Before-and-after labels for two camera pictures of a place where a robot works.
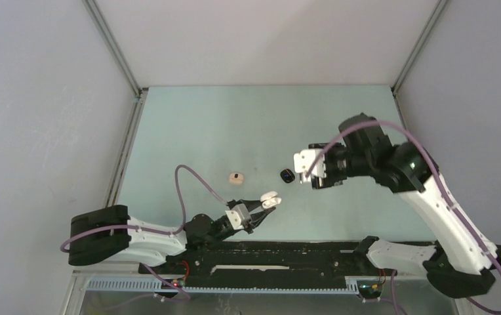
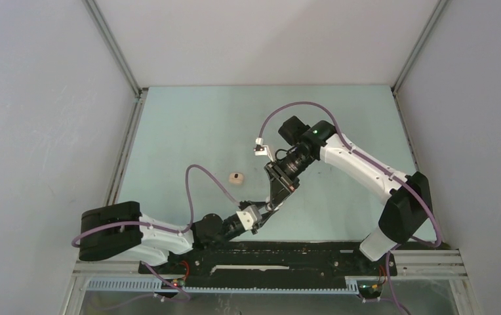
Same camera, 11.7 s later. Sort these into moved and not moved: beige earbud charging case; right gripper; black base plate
Moved: right gripper
Not moved: black base plate; beige earbud charging case
